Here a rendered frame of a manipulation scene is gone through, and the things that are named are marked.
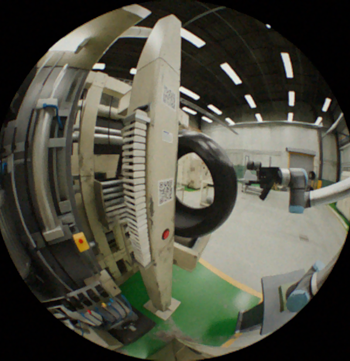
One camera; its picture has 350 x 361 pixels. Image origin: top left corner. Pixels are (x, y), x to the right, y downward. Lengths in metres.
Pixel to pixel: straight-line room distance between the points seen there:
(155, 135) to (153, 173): 0.10
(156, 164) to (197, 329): 1.35
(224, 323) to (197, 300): 0.42
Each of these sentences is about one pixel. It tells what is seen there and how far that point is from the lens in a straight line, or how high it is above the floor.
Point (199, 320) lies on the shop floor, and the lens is 1.34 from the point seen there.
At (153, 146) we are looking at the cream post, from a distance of 0.26.
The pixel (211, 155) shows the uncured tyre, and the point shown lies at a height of 1.34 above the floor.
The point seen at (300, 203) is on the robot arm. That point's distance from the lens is 0.62.
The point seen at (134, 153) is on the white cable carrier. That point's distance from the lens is 0.24.
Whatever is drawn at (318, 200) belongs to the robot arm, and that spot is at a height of 1.20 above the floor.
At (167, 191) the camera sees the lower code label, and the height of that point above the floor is 1.22.
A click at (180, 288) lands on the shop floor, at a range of 1.43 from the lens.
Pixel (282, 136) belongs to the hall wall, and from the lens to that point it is 11.80.
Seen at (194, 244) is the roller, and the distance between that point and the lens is 0.56.
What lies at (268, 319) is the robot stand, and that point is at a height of 0.60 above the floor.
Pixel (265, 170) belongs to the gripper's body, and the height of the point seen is 1.30.
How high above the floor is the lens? 1.31
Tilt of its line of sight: 10 degrees down
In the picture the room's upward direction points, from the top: 2 degrees clockwise
